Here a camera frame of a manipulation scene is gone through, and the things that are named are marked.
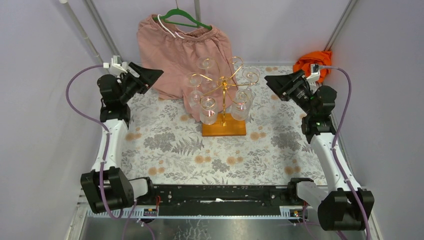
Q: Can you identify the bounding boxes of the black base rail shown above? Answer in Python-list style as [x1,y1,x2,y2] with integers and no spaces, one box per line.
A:
[137,184,305,217]

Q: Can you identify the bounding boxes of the orange wooden rack base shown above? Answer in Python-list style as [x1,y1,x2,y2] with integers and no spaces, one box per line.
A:
[201,113,247,137]

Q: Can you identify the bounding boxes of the orange cloth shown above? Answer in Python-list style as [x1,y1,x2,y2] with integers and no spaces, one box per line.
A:
[292,51,333,77]

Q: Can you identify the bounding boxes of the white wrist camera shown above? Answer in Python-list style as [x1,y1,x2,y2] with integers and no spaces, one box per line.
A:
[102,55,129,76]
[306,63,321,84]

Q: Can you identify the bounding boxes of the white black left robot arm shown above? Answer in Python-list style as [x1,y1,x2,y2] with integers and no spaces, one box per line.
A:
[80,62,164,219]

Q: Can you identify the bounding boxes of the pink shorts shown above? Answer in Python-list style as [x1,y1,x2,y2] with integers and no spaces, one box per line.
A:
[136,14,235,122]

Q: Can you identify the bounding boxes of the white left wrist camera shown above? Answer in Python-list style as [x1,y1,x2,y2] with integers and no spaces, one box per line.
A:
[102,55,129,76]

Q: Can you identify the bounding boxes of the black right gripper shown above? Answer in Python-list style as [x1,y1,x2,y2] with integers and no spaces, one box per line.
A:
[264,69,316,117]

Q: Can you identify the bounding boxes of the floral table mat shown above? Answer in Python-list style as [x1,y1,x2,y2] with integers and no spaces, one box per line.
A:
[121,79,327,186]

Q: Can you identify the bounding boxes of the gold wire glass rack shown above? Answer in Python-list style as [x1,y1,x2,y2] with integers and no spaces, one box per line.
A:
[197,56,248,116]

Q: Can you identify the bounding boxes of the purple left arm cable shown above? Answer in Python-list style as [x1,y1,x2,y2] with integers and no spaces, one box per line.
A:
[65,64,124,220]

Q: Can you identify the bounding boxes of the green clothes hanger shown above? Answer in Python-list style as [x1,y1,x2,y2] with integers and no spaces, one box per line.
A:
[152,7,213,31]

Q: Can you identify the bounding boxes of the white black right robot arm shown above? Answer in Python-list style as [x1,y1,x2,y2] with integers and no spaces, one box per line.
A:
[264,70,375,232]

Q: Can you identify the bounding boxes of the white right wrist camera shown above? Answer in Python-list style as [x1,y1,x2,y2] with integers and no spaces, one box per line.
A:
[306,63,321,84]

